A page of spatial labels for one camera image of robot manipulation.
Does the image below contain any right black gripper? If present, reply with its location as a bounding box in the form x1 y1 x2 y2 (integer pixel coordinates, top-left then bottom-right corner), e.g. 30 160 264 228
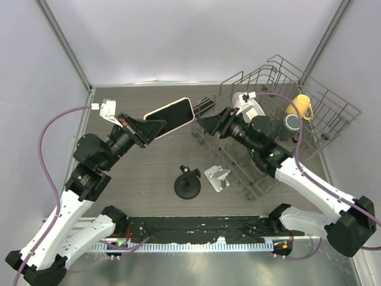
196 107 260 154

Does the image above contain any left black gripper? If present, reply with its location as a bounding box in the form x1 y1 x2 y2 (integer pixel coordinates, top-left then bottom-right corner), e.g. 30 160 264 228
99 112 165 170

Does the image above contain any white cased smartphone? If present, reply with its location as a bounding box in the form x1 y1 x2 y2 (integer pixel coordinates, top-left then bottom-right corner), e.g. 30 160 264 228
143 97 195 139

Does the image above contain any black round phone stand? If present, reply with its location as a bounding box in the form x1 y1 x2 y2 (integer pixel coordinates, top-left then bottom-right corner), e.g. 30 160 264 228
174 165 201 200

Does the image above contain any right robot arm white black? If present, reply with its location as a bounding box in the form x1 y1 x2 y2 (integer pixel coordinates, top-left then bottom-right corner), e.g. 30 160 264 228
196 107 380 257

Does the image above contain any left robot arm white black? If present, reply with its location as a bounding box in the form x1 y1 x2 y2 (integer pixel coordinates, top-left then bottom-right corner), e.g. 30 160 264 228
5 113 166 285

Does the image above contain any silver phone stand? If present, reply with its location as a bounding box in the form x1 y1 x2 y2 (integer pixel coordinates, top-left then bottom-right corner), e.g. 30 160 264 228
204 166 231 192

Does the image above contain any white plate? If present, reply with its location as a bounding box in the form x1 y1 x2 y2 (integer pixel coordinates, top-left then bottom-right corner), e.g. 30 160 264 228
237 92 265 124

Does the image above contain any dark green mug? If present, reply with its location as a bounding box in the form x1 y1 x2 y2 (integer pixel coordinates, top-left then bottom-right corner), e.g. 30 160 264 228
277 114 301 143

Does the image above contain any yellow mug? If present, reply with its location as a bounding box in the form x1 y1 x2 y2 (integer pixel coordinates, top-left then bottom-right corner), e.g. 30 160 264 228
285 94 314 120

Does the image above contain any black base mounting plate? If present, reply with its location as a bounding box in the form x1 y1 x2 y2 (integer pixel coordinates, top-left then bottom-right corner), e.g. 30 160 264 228
127 216 290 244

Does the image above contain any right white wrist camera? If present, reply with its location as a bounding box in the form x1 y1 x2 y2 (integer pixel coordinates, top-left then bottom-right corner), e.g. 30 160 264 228
231 92 257 113

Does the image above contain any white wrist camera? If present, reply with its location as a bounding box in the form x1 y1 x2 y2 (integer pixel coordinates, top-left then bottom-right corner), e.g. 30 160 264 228
231 92 257 113
99 99 119 125

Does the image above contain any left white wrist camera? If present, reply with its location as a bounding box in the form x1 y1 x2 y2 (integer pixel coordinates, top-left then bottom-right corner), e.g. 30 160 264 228
99 99 119 125

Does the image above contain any grey wire dish rack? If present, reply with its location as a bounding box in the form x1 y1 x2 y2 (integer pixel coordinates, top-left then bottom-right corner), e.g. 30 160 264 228
191 55 360 199

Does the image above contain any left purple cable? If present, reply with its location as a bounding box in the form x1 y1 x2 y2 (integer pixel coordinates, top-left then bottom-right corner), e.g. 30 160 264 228
11 102 101 286

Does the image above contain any purple cable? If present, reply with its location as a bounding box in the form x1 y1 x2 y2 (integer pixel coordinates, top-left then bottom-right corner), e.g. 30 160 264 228
255 91 381 253
11 102 101 286

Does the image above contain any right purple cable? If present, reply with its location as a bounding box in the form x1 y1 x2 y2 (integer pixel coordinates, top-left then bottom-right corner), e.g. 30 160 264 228
255 91 381 253

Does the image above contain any slotted cable duct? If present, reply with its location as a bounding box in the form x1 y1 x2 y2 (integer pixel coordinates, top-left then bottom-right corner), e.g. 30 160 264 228
71 242 274 253

